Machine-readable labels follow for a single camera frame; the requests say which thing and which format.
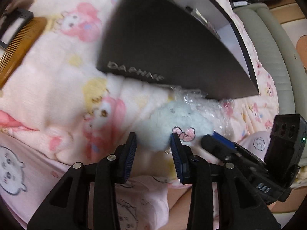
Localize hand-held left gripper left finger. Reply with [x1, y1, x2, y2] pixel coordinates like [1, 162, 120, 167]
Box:
[27, 132, 138, 230]

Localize beige fabric piece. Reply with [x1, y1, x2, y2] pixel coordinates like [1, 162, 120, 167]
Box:
[6, 0, 34, 14]

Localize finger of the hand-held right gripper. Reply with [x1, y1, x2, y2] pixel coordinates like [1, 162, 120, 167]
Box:
[201, 135, 255, 176]
[212, 131, 265, 167]

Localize white plush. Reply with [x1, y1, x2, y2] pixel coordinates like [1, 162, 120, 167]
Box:
[135, 86, 243, 153]

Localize grey green padded headboard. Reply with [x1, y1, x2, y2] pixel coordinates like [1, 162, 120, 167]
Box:
[233, 2, 307, 116]

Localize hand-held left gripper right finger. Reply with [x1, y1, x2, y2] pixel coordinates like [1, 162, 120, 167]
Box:
[170, 133, 281, 230]

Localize person's bare leg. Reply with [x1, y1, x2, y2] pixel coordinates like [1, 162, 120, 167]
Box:
[167, 186, 193, 230]

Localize pink printed pajama pants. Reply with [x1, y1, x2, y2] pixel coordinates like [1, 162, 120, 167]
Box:
[0, 131, 275, 230]

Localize black framed white card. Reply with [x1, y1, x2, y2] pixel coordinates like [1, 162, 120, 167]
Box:
[0, 8, 34, 50]

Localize wooden comb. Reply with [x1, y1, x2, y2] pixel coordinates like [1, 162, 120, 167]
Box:
[0, 17, 48, 90]

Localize pink printed blanket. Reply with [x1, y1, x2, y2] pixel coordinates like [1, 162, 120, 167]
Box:
[0, 0, 280, 188]

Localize black cardboard box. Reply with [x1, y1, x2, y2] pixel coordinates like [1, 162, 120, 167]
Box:
[96, 0, 261, 101]

